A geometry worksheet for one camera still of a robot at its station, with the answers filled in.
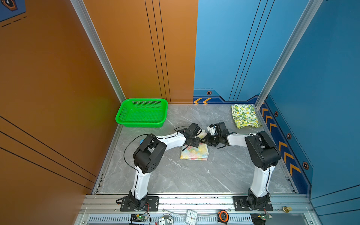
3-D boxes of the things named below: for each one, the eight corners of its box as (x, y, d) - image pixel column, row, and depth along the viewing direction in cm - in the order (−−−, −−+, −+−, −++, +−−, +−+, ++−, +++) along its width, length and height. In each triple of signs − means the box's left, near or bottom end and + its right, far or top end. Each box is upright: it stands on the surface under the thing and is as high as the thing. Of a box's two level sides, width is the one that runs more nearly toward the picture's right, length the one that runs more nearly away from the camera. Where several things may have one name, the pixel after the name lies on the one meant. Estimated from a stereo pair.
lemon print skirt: (235, 129, 107) (237, 124, 102) (229, 109, 120) (231, 104, 115) (258, 129, 107) (262, 124, 102) (250, 109, 120) (253, 104, 115)
